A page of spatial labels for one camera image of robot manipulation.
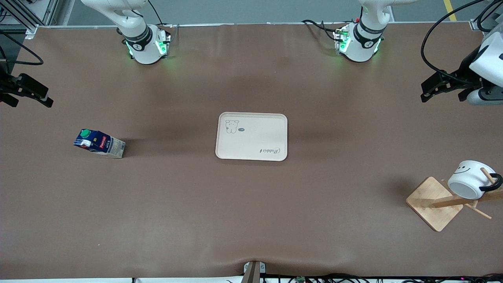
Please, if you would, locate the blue milk carton green cap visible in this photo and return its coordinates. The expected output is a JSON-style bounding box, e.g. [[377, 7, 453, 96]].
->
[[73, 129, 127, 159]]

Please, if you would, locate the white smiley cup black handle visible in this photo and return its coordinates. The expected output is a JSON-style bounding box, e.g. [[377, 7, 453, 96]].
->
[[447, 160, 503, 200]]

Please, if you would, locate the wooden cup stand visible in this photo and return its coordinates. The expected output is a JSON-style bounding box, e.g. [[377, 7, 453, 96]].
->
[[406, 168, 503, 232]]

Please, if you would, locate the beige tray with bear print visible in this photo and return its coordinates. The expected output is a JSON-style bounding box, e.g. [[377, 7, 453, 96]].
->
[[215, 112, 288, 162]]

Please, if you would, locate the brown table cover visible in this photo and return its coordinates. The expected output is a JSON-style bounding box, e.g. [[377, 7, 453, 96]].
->
[[0, 22, 503, 280]]

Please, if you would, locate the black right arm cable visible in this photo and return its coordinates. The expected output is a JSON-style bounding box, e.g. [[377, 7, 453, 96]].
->
[[0, 29, 44, 66]]

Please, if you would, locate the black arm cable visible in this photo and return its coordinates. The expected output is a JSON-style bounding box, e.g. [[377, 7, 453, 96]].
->
[[420, 0, 496, 84], [0, 29, 44, 66]]

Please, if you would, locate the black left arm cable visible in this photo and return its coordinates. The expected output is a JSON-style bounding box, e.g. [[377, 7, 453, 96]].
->
[[420, 0, 496, 84]]

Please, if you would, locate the aluminium frame profile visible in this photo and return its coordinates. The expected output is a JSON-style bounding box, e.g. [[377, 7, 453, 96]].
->
[[0, 0, 60, 40], [469, 0, 503, 33]]

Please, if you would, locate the black left base cable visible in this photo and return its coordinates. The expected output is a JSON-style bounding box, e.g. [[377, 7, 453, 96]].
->
[[301, 19, 343, 43]]

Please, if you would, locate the black base cable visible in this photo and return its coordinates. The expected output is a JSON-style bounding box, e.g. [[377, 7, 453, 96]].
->
[[301, 19, 343, 43], [146, 0, 180, 42]]

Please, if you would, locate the black right base cable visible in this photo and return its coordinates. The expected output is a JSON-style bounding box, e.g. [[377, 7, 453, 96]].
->
[[146, 0, 180, 42]]

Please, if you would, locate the grey camera mount clamp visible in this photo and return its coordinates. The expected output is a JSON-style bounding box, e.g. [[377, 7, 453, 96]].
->
[[242, 261, 267, 283]]

